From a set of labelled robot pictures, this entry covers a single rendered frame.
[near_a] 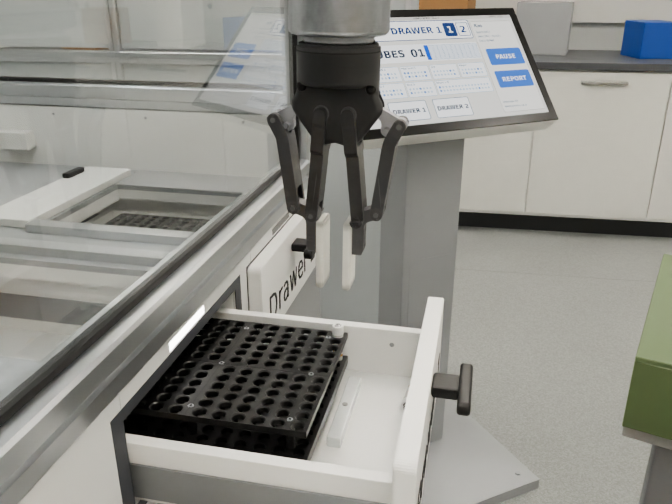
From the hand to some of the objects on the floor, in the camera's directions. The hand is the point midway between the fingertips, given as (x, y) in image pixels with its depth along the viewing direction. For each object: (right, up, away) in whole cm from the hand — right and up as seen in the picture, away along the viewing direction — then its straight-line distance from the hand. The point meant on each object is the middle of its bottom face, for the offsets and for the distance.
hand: (335, 252), depth 66 cm
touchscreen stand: (+23, -58, +122) cm, 138 cm away
